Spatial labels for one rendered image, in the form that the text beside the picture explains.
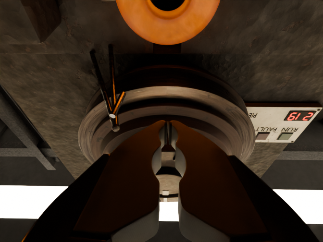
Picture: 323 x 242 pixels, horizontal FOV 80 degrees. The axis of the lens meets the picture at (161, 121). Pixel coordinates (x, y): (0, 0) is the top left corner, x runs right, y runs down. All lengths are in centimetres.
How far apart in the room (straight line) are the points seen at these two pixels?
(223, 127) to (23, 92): 58
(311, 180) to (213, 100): 910
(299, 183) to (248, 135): 863
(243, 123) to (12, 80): 63
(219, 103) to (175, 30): 17
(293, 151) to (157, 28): 598
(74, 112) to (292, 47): 63
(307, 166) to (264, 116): 910
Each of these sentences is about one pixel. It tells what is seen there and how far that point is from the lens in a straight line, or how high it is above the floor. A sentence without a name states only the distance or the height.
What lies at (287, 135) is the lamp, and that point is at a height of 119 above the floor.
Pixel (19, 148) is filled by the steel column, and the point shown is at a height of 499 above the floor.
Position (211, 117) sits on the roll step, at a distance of 42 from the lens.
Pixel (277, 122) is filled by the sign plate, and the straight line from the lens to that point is 74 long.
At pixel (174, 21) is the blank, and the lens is 34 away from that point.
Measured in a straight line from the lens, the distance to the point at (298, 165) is 957.
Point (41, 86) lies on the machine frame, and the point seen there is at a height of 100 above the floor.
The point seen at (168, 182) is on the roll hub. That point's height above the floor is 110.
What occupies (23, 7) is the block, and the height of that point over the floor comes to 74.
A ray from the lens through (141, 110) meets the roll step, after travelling 40.
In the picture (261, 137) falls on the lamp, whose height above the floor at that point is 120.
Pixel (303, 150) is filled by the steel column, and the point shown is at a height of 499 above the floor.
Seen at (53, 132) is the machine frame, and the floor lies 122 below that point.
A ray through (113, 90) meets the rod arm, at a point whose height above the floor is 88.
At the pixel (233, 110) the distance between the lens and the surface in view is 44.
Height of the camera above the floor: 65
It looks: 48 degrees up
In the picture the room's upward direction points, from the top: 179 degrees clockwise
